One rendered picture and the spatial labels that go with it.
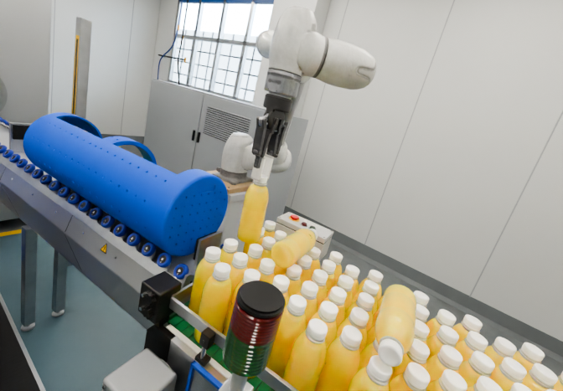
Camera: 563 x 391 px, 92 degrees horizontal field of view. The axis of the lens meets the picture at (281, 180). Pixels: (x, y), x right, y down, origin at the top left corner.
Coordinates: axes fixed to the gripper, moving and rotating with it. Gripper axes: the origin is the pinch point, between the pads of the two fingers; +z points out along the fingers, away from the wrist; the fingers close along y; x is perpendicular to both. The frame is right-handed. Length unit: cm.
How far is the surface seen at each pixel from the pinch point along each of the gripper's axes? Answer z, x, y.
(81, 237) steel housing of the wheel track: 45, -59, 16
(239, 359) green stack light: 13, 27, 41
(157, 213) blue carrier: 19.4, -20.6, 16.1
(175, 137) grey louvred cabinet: 49, -230, -168
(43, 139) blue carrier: 17, -90, 16
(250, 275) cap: 21.3, 12.8, 15.7
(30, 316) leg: 123, -114, 10
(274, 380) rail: 34.4, 27.6, 22.7
